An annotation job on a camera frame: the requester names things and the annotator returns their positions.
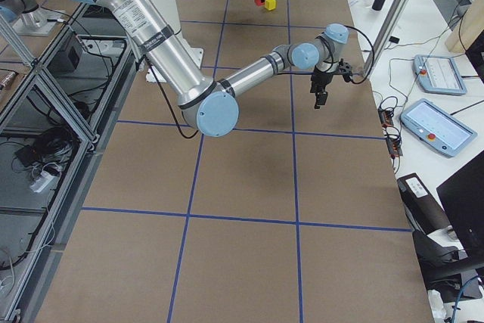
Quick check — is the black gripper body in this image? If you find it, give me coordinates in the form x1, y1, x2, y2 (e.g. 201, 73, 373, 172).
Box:
310, 59, 352, 93

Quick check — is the yellow foam block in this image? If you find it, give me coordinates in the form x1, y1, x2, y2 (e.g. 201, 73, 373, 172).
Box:
264, 0, 278, 11

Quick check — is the far teach pendant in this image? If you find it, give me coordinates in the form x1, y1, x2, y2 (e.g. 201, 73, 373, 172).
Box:
413, 54, 467, 96

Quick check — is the teach pendant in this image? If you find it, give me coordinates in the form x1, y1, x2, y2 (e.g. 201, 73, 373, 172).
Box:
413, 54, 467, 96
400, 98, 478, 157

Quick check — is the brown table mat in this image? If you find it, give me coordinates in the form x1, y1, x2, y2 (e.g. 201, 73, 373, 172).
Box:
36, 0, 436, 323

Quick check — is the near teach pendant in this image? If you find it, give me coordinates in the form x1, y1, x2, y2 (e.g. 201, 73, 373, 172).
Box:
400, 98, 478, 157

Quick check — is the black monitor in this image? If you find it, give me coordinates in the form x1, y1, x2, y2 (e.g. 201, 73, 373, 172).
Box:
412, 153, 483, 289

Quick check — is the white power strip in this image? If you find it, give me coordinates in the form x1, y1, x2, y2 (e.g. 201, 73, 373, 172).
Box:
29, 171, 54, 193

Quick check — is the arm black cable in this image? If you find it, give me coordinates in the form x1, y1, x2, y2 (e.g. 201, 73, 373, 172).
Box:
143, 24, 376, 140

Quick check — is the aluminium camera post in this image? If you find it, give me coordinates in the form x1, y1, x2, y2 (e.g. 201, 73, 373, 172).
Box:
364, 0, 408, 78

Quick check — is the aluminium frame rack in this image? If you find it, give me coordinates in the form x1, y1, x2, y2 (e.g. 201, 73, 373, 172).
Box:
1, 5, 135, 322

